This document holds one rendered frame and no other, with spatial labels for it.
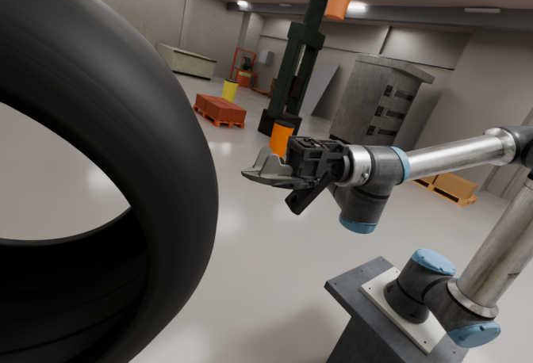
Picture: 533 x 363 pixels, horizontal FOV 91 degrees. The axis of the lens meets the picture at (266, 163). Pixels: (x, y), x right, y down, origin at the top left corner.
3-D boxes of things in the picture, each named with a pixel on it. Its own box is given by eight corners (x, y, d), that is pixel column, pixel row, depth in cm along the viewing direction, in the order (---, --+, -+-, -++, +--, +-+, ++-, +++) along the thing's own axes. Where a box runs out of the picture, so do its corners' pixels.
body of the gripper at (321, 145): (285, 135, 52) (335, 137, 56) (277, 173, 55) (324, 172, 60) (302, 149, 45) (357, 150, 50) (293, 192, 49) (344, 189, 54)
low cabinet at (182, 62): (193, 71, 1353) (196, 53, 1323) (212, 81, 1189) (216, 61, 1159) (155, 63, 1233) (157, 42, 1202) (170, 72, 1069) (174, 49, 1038)
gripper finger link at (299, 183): (266, 170, 49) (305, 169, 53) (264, 177, 50) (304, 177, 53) (275, 181, 46) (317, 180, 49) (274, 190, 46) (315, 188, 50)
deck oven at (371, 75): (364, 156, 644) (407, 61, 566) (325, 136, 736) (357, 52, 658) (396, 157, 754) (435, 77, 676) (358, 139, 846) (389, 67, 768)
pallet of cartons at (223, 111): (191, 108, 599) (194, 92, 585) (223, 113, 647) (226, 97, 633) (210, 126, 514) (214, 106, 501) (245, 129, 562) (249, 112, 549)
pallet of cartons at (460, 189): (400, 176, 569) (409, 158, 554) (415, 174, 621) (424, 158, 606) (463, 208, 482) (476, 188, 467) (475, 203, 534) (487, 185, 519)
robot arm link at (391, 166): (404, 195, 60) (422, 156, 56) (362, 197, 55) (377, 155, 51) (376, 175, 68) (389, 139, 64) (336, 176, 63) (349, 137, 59)
